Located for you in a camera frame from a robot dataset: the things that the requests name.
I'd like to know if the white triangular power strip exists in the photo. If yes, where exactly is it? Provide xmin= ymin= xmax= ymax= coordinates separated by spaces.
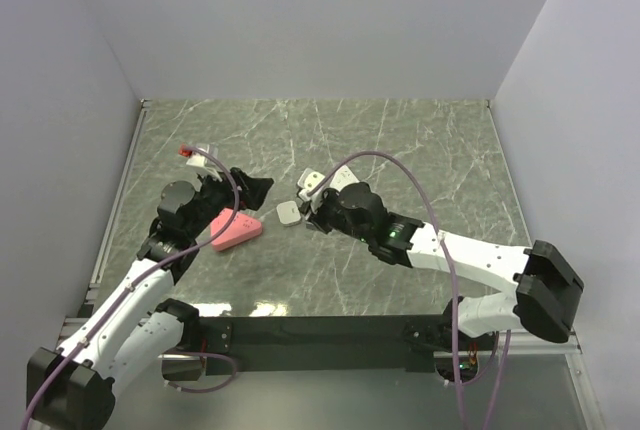
xmin=331 ymin=165 xmax=359 ymax=188

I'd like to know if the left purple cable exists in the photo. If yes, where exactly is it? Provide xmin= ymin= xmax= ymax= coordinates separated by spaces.
xmin=19 ymin=147 xmax=246 ymax=430

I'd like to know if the aluminium rail frame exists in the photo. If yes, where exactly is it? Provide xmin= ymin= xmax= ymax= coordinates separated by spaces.
xmin=57 ymin=99 xmax=150 ymax=344

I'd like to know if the black base beam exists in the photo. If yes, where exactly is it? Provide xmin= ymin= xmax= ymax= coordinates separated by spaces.
xmin=200 ymin=315 xmax=451 ymax=373

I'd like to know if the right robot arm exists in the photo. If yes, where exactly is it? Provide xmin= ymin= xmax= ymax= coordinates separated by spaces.
xmin=298 ymin=182 xmax=584 ymax=349

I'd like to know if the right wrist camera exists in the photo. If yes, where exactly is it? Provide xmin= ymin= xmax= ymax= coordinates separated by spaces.
xmin=296 ymin=168 xmax=325 ymax=201

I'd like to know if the white square plug adapter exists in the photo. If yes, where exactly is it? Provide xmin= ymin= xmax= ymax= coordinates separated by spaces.
xmin=276 ymin=200 xmax=302 ymax=227

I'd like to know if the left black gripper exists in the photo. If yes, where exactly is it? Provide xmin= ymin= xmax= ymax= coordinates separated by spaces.
xmin=186 ymin=165 xmax=273 ymax=239

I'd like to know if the pink triangular power strip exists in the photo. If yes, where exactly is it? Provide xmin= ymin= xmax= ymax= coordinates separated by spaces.
xmin=209 ymin=208 xmax=263 ymax=252

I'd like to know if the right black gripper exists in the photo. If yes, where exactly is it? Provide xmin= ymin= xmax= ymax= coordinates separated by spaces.
xmin=298 ymin=190 xmax=373 ymax=244

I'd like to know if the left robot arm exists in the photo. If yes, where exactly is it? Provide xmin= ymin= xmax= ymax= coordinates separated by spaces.
xmin=21 ymin=168 xmax=274 ymax=429

